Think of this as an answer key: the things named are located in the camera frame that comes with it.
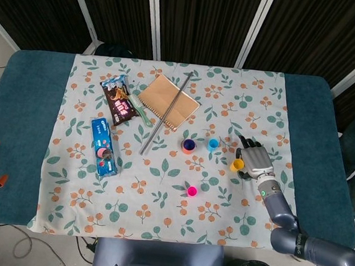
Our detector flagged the green brush white bristles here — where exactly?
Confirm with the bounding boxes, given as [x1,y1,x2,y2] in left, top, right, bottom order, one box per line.
[125,93,157,128]

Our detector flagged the brown chocolate snack packet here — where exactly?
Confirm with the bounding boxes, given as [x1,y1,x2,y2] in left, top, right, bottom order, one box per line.
[96,72,141,129]

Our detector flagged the orange plastic cup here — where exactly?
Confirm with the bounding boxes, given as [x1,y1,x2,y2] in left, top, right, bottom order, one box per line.
[180,138,198,156]

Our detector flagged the blue Oreo cookie box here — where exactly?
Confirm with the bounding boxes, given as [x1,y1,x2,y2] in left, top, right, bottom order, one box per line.
[87,117,124,177]

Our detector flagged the black bag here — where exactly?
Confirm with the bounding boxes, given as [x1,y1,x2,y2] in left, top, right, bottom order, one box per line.
[94,40,136,60]

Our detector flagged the teal table cover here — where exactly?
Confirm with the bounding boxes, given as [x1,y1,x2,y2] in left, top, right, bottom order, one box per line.
[0,47,355,255]

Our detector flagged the metal drinking straw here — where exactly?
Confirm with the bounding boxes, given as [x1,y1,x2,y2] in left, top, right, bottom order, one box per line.
[139,68,194,159]

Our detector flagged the brown spiral notebook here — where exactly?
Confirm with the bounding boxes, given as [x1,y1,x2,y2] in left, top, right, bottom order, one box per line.
[134,72,203,133]

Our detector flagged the yellow plastic cup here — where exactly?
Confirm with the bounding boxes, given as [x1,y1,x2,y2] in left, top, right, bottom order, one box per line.
[229,157,245,173]

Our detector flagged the black floor cable with plug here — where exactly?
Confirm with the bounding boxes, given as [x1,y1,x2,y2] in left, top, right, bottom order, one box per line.
[74,235,98,265]

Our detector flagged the light blue plastic cup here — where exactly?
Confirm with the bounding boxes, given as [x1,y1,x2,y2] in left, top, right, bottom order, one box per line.
[206,138,220,153]

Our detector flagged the grey floor cable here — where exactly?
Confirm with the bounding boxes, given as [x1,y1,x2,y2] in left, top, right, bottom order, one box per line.
[12,233,35,260]

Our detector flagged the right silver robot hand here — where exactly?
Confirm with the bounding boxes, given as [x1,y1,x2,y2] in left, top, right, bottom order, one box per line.
[234,135,278,182]

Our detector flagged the white floral tablecloth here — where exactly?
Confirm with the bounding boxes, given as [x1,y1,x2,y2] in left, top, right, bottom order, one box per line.
[27,50,314,255]

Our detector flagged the blue-grey robot torso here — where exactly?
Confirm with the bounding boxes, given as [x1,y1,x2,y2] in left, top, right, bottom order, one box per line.
[90,234,227,266]

